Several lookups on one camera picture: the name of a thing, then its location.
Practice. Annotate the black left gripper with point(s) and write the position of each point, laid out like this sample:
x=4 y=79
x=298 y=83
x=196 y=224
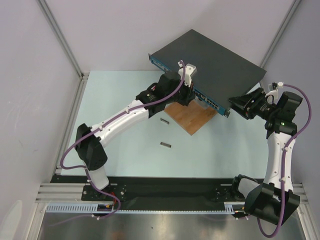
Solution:
x=188 y=95

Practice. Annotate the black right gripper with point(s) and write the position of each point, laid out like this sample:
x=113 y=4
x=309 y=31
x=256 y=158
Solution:
x=249 y=107

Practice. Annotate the silver transceiver module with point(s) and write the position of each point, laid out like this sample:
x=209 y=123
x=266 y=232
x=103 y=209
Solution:
x=165 y=144

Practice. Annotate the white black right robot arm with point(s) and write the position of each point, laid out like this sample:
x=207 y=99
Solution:
x=272 y=200

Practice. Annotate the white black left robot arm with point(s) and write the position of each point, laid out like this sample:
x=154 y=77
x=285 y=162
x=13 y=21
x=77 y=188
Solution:
x=172 y=87

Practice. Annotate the wooden base board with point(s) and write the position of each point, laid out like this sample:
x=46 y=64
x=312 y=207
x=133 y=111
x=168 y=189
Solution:
x=192 y=117

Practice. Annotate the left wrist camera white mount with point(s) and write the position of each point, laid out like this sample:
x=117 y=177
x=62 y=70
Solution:
x=187 y=72

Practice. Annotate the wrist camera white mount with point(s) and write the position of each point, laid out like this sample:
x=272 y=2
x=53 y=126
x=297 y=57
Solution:
x=187 y=72
x=274 y=89

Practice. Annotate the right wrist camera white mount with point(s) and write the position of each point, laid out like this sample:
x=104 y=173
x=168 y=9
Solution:
x=274 y=89

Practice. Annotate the blue black network switch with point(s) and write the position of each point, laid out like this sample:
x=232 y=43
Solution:
x=220 y=73

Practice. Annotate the grey slotted cable duct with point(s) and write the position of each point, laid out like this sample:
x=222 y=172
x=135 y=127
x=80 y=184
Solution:
x=222 y=208

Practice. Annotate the aluminium frame post left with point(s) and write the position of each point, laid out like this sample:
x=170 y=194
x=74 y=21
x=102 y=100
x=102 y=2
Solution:
x=52 y=22

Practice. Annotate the aluminium frame post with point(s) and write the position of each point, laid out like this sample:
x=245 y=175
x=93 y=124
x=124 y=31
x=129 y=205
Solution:
x=281 y=30
x=52 y=22

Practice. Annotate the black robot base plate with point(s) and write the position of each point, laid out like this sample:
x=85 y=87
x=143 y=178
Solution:
x=172 y=193

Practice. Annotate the aluminium frame post right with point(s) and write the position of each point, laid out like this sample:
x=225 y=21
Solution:
x=281 y=30

